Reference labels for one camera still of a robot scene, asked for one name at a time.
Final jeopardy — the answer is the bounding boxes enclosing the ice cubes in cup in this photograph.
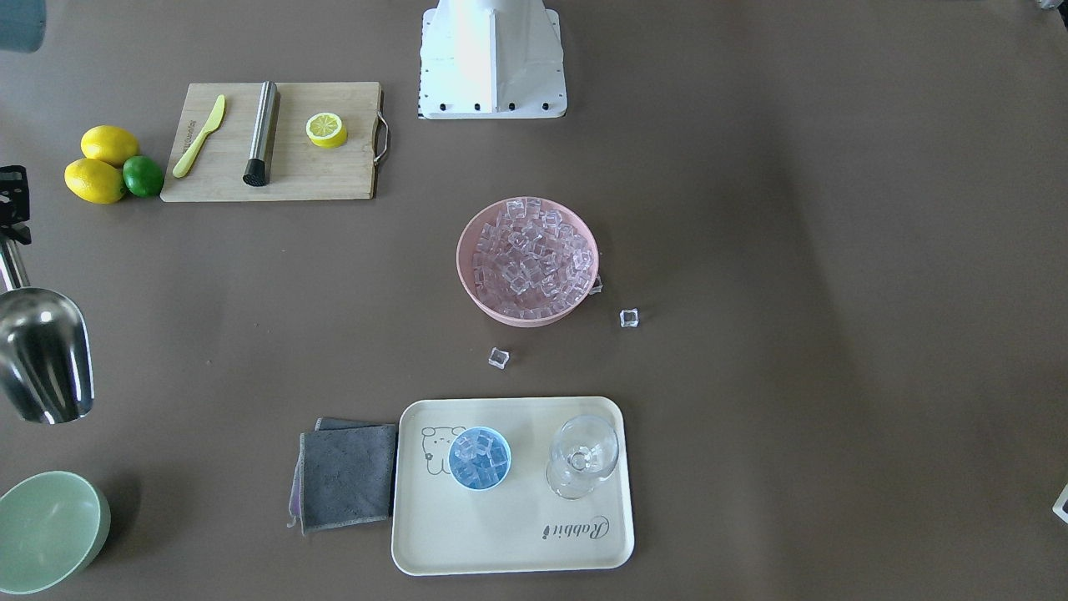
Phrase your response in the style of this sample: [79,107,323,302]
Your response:
[453,430,508,487]

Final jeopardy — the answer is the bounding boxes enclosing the steel muddler black tip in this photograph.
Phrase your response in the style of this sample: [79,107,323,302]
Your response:
[244,81,281,187]

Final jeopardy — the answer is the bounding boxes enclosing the half lemon slice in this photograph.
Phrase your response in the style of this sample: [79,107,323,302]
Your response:
[305,113,348,149]

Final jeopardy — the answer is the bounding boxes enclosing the bamboo cutting board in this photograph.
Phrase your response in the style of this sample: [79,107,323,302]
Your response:
[160,81,388,203]

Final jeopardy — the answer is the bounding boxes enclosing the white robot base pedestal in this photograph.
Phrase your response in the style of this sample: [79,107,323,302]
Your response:
[417,1,568,118]

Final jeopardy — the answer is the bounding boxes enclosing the yellow lemon upper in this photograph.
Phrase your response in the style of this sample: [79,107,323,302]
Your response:
[79,124,140,168]

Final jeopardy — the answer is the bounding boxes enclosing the grey folded cloth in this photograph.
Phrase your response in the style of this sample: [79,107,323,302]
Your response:
[287,416,398,535]

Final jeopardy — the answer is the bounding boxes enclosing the cream rabbit tray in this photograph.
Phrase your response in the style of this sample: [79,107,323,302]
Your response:
[390,396,637,578]

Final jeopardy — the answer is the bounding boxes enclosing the loose clear ice cube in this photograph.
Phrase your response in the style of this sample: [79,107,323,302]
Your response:
[487,347,511,370]

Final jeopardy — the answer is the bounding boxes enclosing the clear wine glass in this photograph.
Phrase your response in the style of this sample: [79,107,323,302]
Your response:
[546,414,619,501]

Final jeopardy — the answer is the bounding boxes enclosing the green lime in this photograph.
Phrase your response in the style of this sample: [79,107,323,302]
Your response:
[121,155,164,197]

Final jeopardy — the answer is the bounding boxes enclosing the pink bowl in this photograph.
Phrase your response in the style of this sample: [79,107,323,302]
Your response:
[456,196,600,328]

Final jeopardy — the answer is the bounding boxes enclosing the green bowl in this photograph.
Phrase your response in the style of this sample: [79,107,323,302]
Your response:
[1,471,111,596]

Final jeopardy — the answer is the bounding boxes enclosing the pile of clear ice cubes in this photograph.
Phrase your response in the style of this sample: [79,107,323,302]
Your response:
[471,199,597,320]

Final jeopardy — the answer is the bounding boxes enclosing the yellow lemon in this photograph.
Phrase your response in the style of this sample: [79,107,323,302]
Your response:
[79,124,140,168]
[63,159,127,205]

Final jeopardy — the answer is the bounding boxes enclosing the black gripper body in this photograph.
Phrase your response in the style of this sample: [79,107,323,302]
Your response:
[1,167,32,246]

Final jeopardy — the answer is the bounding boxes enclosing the yellow plastic knife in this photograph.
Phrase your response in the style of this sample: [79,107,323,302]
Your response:
[172,94,226,179]

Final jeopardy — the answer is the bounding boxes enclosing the steel ice scoop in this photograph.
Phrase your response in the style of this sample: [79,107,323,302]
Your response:
[1,237,94,425]

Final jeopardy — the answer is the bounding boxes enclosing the yellow lemon lower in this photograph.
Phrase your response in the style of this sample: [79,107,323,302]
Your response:
[63,159,127,205]

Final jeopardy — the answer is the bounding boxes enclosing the light blue cup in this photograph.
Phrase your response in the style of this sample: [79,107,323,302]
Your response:
[447,425,511,492]

